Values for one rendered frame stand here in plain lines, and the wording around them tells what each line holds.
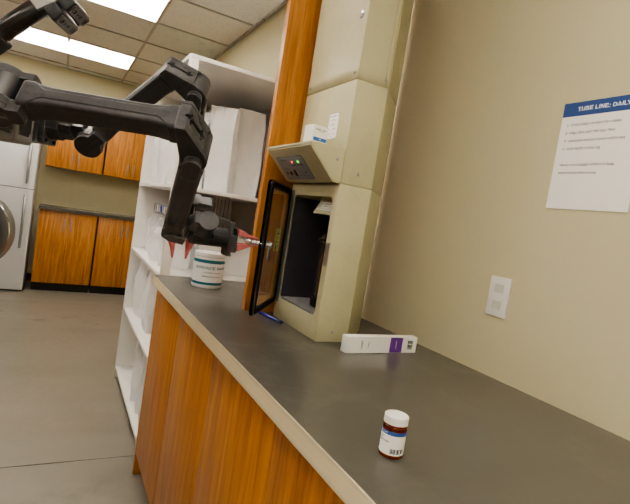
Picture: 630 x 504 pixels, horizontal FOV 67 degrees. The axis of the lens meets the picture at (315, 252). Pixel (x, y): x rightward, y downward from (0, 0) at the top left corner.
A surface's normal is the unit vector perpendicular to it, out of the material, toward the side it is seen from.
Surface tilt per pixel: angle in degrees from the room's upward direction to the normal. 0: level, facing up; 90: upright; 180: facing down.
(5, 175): 90
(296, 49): 90
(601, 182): 90
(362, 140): 90
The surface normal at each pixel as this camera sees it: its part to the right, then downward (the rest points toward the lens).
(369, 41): 0.54, 0.14
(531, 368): -0.87, -0.11
